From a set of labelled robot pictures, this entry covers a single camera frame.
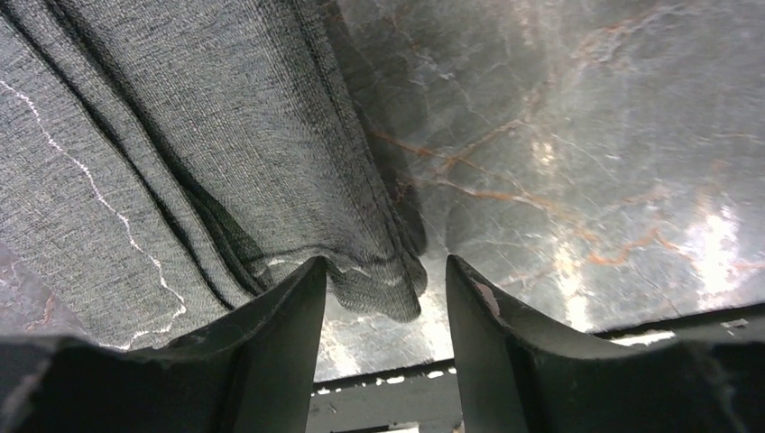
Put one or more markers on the grey cloth napkin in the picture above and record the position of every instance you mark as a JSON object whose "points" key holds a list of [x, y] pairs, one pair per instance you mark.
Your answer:
{"points": [[165, 162]]}

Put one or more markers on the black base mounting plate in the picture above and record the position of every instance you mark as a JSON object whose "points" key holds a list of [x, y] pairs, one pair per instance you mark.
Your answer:
{"points": [[425, 397]]}

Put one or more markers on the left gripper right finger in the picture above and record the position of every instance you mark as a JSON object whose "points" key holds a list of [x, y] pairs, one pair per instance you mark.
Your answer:
{"points": [[519, 370]]}

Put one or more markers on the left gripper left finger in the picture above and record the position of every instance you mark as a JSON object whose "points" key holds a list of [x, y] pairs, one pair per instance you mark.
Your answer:
{"points": [[249, 371]]}

